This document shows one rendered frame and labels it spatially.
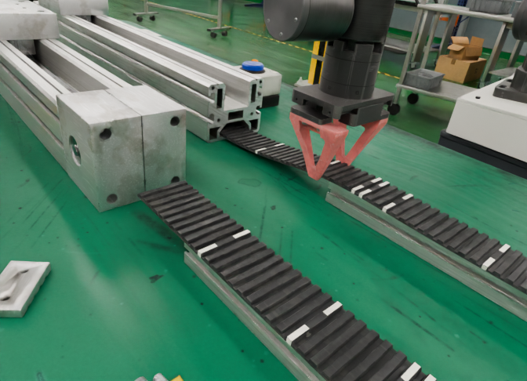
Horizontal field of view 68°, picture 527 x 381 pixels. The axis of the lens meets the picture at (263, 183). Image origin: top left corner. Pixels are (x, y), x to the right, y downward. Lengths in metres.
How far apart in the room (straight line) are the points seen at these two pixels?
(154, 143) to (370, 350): 0.28
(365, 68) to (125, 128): 0.24
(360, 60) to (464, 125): 0.40
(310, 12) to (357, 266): 0.23
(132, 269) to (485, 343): 0.29
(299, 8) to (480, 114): 0.49
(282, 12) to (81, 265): 0.27
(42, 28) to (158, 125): 0.41
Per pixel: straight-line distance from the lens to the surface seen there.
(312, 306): 0.28
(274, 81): 0.74
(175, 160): 0.44
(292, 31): 0.35
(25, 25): 0.78
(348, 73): 0.41
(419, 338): 0.34
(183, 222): 0.34
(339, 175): 0.45
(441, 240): 0.39
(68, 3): 1.06
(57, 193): 0.47
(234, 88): 0.62
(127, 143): 0.40
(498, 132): 0.76
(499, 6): 3.42
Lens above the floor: 1.01
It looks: 29 degrees down
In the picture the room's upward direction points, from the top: 7 degrees clockwise
